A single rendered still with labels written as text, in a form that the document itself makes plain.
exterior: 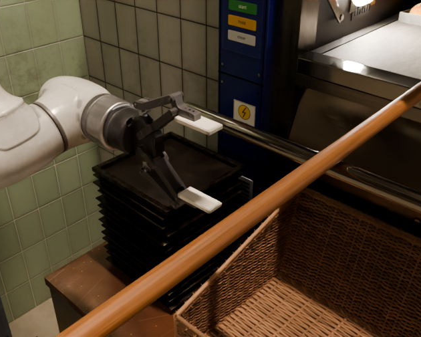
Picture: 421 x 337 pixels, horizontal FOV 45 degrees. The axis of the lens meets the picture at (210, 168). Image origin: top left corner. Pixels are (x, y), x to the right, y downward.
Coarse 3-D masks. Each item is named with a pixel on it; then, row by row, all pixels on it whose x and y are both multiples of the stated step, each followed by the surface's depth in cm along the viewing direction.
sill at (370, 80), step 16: (304, 64) 122; (320, 64) 118; (336, 64) 118; (352, 64) 118; (336, 80) 117; (352, 80) 114; (368, 80) 112; (384, 80) 109; (400, 80) 109; (416, 80) 109; (384, 96) 110
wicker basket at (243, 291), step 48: (288, 240) 139; (336, 240) 129; (384, 240) 120; (240, 288) 130; (288, 288) 138; (336, 288) 131; (384, 288) 122; (192, 336) 110; (240, 336) 124; (288, 336) 124; (336, 336) 124; (384, 336) 124
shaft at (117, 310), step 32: (416, 96) 96; (320, 160) 75; (288, 192) 69; (224, 224) 62; (256, 224) 65; (192, 256) 57; (128, 288) 53; (160, 288) 54; (96, 320) 49; (128, 320) 52
